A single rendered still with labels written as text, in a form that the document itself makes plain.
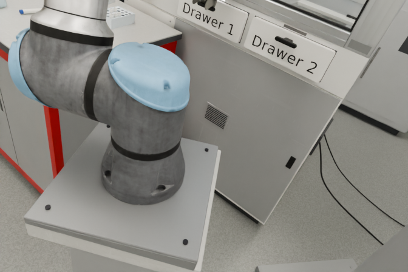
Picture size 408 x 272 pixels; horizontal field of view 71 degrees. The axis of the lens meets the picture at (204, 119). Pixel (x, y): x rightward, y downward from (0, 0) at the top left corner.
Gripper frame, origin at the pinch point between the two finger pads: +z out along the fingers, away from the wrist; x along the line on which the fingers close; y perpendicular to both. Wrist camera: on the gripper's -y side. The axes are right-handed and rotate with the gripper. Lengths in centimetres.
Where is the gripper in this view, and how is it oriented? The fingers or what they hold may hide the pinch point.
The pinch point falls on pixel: (209, 3)
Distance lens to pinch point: 110.3
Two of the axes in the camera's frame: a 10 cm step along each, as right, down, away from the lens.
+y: -6.0, 7.7, -2.4
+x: 7.9, 5.0, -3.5
